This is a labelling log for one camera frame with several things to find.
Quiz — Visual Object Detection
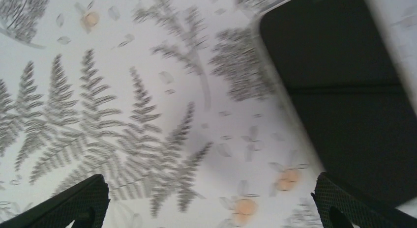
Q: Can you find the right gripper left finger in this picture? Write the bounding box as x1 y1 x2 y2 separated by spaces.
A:
0 174 110 228

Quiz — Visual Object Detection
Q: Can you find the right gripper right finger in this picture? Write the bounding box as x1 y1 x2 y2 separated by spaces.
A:
311 172 417 228

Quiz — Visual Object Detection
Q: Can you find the floral patterned table mat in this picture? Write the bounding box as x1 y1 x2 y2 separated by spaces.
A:
0 0 417 228

